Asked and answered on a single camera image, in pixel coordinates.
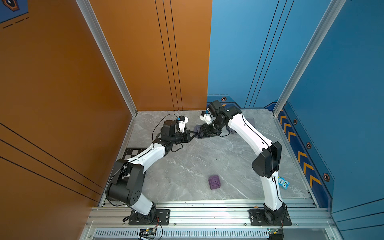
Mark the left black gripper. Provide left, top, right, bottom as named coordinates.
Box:
left=169, top=130, right=197, bottom=146

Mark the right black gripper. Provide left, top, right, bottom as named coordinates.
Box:
left=196, top=117, right=226, bottom=137

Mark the purple-grey phone stand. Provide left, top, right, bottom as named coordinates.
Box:
left=226, top=126, right=237, bottom=134
left=246, top=118, right=255, bottom=128
left=193, top=125, right=202, bottom=133

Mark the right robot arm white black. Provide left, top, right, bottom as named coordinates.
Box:
left=198, top=101, right=288, bottom=225

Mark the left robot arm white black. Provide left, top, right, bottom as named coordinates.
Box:
left=105, top=116, right=197, bottom=220

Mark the purple square box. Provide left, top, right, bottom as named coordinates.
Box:
left=208, top=175, right=221, bottom=190

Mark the black white checkerboard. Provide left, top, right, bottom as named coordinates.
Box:
left=123, top=147, right=146, bottom=160

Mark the blue cartoon sticker card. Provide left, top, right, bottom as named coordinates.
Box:
left=278, top=177, right=290, bottom=190

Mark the green circuit board left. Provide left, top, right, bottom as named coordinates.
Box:
left=139, top=228, right=157, bottom=240

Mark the circuit board right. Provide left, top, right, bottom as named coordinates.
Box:
left=267, top=229, right=284, bottom=240

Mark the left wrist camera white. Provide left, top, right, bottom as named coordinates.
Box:
left=177, top=116, right=189, bottom=133

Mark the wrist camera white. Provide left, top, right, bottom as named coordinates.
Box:
left=200, top=110, right=213, bottom=125
left=177, top=116, right=189, bottom=133

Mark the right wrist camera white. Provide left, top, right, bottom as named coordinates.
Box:
left=200, top=110, right=213, bottom=125

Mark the aluminium front rail frame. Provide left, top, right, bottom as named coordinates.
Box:
left=80, top=198, right=342, bottom=240

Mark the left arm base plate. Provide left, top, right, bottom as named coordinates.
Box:
left=128, top=209, right=171, bottom=226

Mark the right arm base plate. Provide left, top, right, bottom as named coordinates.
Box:
left=248, top=209, right=292, bottom=227

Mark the left aluminium corner post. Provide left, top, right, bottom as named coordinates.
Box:
left=76, top=0, right=138, bottom=117

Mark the aluminium corner post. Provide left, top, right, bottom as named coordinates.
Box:
left=76, top=0, right=138, bottom=117
left=272, top=0, right=346, bottom=117

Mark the right aluminium corner post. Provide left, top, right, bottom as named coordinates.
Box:
left=272, top=0, right=346, bottom=117

